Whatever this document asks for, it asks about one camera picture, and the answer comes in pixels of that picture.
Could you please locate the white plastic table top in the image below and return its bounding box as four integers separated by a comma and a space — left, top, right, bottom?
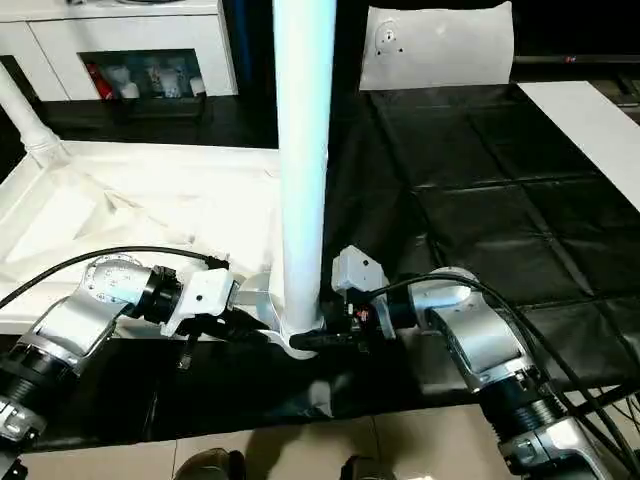
0, 139, 332, 362

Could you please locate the white plastic table leg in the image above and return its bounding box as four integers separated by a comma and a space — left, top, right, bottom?
0, 56, 65, 165
271, 0, 340, 332

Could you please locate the dark left robot foot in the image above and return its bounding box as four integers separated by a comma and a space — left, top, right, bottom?
174, 446, 247, 480

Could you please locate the black rod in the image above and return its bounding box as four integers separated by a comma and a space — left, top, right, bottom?
564, 382, 640, 417

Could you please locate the black box with gold label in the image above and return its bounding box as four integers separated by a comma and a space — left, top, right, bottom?
233, 0, 374, 149

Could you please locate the white panel with screw holes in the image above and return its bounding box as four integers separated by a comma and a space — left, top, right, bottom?
357, 0, 516, 93

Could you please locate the flat white board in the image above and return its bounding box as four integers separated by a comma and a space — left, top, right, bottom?
516, 79, 640, 202

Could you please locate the white glass-door cabinet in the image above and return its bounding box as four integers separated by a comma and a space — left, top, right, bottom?
0, 0, 240, 102

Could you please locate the black bar with red light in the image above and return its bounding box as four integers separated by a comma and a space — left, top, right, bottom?
513, 53, 640, 66

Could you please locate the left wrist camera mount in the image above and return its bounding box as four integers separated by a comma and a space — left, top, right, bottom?
159, 267, 237, 340

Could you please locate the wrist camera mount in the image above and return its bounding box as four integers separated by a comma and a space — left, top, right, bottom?
159, 267, 237, 340
329, 243, 390, 342

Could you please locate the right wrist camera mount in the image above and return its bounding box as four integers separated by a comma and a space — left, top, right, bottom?
329, 243, 390, 342

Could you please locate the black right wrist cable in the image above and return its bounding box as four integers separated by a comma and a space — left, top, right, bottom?
369, 273, 640, 480

